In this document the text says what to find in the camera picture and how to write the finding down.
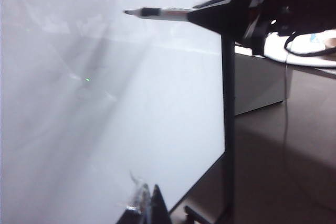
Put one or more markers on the white whiteboard with black frame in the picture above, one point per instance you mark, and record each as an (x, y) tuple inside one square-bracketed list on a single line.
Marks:
[(157, 103)]

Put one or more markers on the white table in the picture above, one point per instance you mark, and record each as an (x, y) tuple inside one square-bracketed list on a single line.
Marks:
[(309, 58)]

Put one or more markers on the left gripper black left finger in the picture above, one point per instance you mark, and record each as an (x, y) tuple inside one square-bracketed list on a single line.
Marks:
[(132, 214)]

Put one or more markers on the black and white marker pen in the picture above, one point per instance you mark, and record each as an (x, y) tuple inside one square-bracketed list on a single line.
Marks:
[(162, 14)]

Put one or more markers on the black whiteboard stand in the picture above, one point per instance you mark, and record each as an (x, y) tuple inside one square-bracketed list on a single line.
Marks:
[(228, 103)]

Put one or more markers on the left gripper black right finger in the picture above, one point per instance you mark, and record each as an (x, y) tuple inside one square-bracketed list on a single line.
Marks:
[(160, 208)]

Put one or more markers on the beige tape roll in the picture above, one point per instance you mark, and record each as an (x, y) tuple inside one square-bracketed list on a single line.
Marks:
[(330, 42)]

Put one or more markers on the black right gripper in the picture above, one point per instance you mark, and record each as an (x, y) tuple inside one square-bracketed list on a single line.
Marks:
[(260, 14)]

